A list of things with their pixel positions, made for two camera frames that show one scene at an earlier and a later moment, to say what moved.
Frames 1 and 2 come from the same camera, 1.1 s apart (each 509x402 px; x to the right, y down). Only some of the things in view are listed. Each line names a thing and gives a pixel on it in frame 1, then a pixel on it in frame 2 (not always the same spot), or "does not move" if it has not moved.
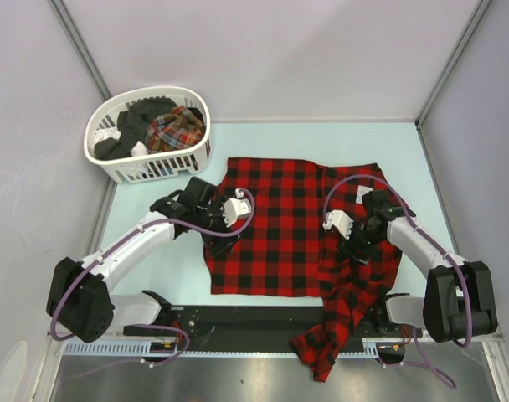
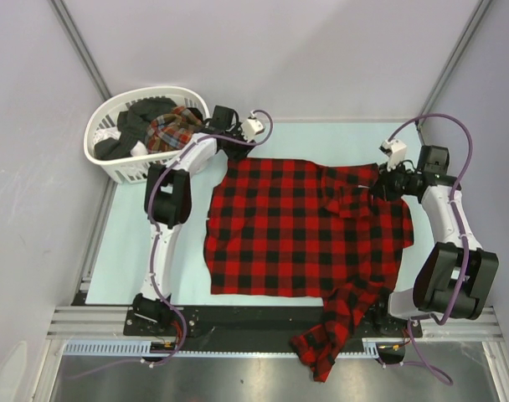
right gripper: (348, 247) -> (383, 187)
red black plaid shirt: (286, 252) does not move
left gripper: (216, 245) -> (243, 149)
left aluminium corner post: (82, 48) does not move
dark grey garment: (132, 126) does not move
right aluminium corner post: (479, 11) does not move
